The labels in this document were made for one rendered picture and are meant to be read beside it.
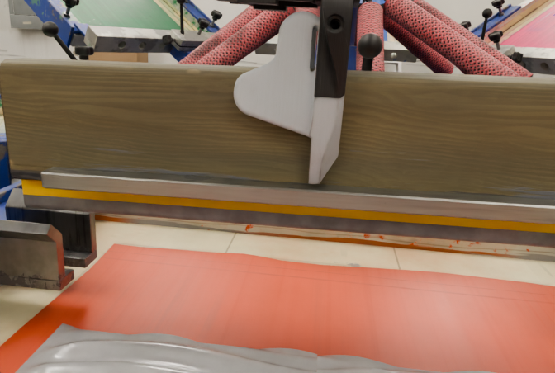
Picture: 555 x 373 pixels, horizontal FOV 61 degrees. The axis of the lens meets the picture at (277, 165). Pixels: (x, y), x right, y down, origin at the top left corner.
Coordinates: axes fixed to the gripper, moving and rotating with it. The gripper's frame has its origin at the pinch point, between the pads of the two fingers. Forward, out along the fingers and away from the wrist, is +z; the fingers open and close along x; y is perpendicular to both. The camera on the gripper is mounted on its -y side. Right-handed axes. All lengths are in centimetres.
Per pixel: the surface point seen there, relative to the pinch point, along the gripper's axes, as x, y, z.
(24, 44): -415, 304, 12
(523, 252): -17.6, -20.2, 12.6
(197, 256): -11.4, 11.4, 13.6
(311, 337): -0.9, 0.1, 13.5
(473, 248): -17.6, -15.4, 12.7
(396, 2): -71, -11, -15
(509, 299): -9.1, -16.0, 13.4
